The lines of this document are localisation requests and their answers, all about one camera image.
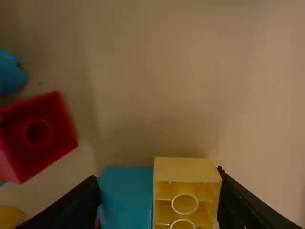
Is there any blue toy brick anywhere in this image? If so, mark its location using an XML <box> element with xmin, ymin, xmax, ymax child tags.
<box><xmin>96</xmin><ymin>166</ymin><xmax>154</xmax><ymax>229</ymax></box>
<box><xmin>0</xmin><ymin>49</ymin><xmax>29</xmax><ymax>96</ymax></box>

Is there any tan tray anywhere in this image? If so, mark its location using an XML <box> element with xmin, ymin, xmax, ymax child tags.
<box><xmin>0</xmin><ymin>0</ymin><xmax>305</xmax><ymax>229</ymax></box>

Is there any yellow toy car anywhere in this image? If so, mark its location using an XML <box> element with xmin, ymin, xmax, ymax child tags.
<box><xmin>0</xmin><ymin>205</ymin><xmax>27</xmax><ymax>229</ymax></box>

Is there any pale yellow toy brick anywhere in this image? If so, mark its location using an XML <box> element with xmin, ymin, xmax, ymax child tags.
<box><xmin>152</xmin><ymin>156</ymin><xmax>223</xmax><ymax>229</ymax></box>

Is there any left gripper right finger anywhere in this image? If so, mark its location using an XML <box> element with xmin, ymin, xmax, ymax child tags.
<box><xmin>216</xmin><ymin>166</ymin><xmax>304</xmax><ymax>229</ymax></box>

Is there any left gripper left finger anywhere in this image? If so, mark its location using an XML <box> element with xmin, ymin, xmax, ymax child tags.
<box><xmin>18</xmin><ymin>175</ymin><xmax>101</xmax><ymax>229</ymax></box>

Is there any red toy brick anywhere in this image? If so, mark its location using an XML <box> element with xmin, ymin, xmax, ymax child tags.
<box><xmin>0</xmin><ymin>90</ymin><xmax>80</xmax><ymax>185</ymax></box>

